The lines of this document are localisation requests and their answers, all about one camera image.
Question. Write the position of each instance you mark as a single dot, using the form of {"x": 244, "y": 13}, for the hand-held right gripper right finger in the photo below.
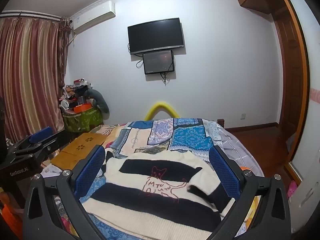
{"x": 224, "y": 173}

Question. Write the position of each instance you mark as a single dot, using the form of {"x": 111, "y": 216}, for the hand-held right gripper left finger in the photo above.
{"x": 91, "y": 172}

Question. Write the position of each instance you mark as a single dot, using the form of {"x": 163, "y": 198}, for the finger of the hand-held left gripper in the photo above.
{"x": 58, "y": 140}
{"x": 41, "y": 133}

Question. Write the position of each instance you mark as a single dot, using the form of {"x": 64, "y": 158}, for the cream navy striped sweater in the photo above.
{"x": 160, "y": 195}

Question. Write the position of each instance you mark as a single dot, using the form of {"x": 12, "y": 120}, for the bamboo lap table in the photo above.
{"x": 80, "y": 143}

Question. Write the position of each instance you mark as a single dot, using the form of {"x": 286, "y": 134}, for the grey checked bed sheet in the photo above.
{"x": 240, "y": 145}

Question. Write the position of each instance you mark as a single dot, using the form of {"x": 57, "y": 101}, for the orange box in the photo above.
{"x": 82, "y": 108}

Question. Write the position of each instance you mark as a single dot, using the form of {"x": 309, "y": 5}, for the orange fleece blanket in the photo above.
{"x": 253, "y": 212}

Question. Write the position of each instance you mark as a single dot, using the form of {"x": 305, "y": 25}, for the orange bag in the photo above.
{"x": 10, "y": 215}

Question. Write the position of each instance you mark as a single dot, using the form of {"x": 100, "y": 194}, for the pile of household clutter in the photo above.
{"x": 73, "y": 92}

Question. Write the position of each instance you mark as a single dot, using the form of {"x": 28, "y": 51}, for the grey plush toy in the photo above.
{"x": 100, "y": 100}

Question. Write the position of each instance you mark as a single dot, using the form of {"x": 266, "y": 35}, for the red striped curtain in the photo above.
{"x": 30, "y": 75}

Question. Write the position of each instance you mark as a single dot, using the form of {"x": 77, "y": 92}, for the pink slipper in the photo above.
{"x": 292, "y": 189}

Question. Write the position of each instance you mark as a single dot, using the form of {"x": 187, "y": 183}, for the blue patchwork blanket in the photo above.
{"x": 160, "y": 135}

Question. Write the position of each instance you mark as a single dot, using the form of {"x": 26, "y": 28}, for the yellow foam tube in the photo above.
{"x": 160, "y": 105}

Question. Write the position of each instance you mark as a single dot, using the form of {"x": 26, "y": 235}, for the white air conditioner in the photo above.
{"x": 92, "y": 16}

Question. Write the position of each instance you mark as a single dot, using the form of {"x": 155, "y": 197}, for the wooden bed post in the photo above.
{"x": 221, "y": 123}

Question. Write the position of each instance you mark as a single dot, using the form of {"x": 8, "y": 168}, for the white wall socket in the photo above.
{"x": 243, "y": 116}

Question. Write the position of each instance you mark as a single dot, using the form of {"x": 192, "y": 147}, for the small black wall monitor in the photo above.
{"x": 158, "y": 62}

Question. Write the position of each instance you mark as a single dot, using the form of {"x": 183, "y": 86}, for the black wall television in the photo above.
{"x": 156, "y": 35}

